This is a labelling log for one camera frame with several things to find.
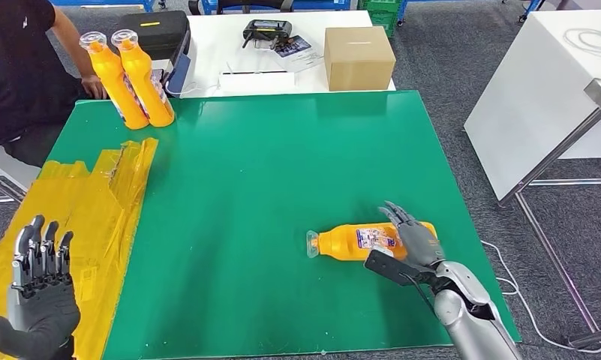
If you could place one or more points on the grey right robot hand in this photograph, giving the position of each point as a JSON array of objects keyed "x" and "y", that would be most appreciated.
[{"x": 422, "y": 243}]

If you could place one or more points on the person's left hand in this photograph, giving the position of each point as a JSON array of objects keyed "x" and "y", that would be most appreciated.
[{"x": 94, "y": 88}]

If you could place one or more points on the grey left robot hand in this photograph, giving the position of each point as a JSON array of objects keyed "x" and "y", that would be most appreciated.
[{"x": 41, "y": 313}]

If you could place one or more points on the orange detergent bottle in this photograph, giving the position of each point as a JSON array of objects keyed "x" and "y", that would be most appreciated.
[
  {"x": 113, "y": 89},
  {"x": 146, "y": 94},
  {"x": 345, "y": 243}
]

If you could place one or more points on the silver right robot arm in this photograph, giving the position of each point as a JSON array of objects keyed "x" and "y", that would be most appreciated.
[{"x": 469, "y": 318}]

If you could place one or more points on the person's left forearm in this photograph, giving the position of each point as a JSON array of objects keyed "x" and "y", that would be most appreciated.
[{"x": 71, "y": 44}]

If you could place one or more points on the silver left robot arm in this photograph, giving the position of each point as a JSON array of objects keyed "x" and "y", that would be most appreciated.
[{"x": 64, "y": 352}]

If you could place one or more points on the person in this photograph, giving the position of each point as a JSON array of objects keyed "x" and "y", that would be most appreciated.
[{"x": 17, "y": 69}]

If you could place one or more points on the black carrying case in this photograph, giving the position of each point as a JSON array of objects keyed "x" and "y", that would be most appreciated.
[{"x": 156, "y": 32}]

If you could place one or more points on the blue metal shelf rack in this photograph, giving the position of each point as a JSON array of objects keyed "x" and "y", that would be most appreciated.
[
  {"x": 320, "y": 3},
  {"x": 116, "y": 2}
]

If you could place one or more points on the yellow plastic sheet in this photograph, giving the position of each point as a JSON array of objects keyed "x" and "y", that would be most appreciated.
[{"x": 56, "y": 218}]

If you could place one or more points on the grey chair seat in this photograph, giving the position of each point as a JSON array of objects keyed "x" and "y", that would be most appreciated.
[{"x": 7, "y": 166}]

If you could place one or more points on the white table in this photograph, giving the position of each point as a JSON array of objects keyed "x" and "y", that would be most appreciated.
[
  {"x": 215, "y": 47},
  {"x": 526, "y": 99}
]

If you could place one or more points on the long white box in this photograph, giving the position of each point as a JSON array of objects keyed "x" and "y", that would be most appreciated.
[{"x": 258, "y": 83}]

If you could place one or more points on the black office chair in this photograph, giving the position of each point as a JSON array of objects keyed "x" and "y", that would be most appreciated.
[{"x": 250, "y": 4}]

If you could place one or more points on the black remote controller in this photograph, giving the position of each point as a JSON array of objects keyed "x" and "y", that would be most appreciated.
[{"x": 267, "y": 31}]

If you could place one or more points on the brown cardboard box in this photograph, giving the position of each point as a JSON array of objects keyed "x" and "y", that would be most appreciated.
[{"x": 359, "y": 60}]

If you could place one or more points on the printed booklet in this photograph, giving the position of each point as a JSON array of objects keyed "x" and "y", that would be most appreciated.
[{"x": 295, "y": 47}]

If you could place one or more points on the green plastic crate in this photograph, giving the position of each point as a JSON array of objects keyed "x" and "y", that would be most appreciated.
[
  {"x": 382, "y": 4},
  {"x": 383, "y": 24}
]

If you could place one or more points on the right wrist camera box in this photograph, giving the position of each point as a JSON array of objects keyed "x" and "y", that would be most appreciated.
[{"x": 394, "y": 266}]

